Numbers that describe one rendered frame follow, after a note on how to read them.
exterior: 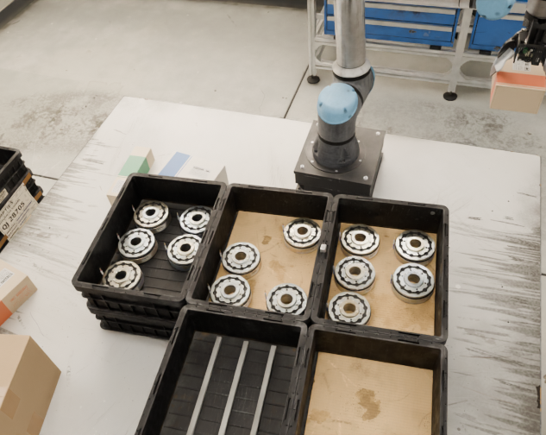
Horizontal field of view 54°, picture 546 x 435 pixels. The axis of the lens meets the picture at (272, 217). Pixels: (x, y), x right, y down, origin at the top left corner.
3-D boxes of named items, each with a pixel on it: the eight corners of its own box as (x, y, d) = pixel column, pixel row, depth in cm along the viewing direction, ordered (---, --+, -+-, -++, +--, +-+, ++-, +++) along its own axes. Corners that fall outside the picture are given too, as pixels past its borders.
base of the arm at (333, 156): (323, 130, 180) (324, 108, 172) (366, 143, 175) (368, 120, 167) (304, 160, 172) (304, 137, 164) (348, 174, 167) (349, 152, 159)
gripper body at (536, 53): (511, 65, 134) (524, 21, 125) (511, 46, 139) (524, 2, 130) (543, 68, 132) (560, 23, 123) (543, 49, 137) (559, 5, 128)
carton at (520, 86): (492, 73, 154) (498, 51, 148) (536, 78, 151) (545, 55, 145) (489, 108, 144) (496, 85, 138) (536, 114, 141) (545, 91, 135)
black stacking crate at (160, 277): (141, 199, 165) (130, 173, 157) (233, 210, 159) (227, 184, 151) (85, 310, 141) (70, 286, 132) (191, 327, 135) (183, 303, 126)
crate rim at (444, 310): (334, 198, 146) (334, 192, 145) (448, 211, 141) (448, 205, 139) (309, 327, 121) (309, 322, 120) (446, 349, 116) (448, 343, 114)
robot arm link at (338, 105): (310, 137, 164) (310, 103, 154) (326, 110, 172) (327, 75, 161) (348, 147, 161) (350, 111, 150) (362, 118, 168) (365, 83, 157)
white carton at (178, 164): (160, 192, 182) (154, 173, 175) (178, 169, 189) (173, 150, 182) (211, 208, 176) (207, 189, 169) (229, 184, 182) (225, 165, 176)
